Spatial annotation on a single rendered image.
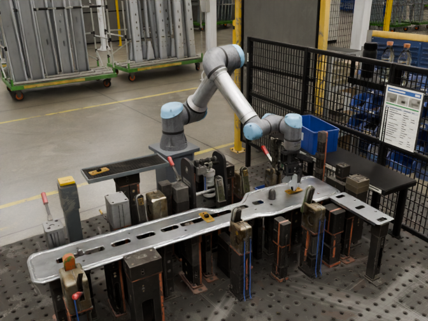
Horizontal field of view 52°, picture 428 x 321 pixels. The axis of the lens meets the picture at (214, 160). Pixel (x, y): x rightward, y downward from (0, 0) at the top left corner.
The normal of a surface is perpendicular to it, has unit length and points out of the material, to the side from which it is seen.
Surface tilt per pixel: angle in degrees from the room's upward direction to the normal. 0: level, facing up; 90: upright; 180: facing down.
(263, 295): 0
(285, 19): 90
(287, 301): 0
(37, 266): 0
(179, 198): 90
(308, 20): 90
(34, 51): 86
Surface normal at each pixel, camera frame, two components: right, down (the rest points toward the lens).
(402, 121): -0.87, 0.20
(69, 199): 0.48, 0.33
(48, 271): -0.01, -0.92
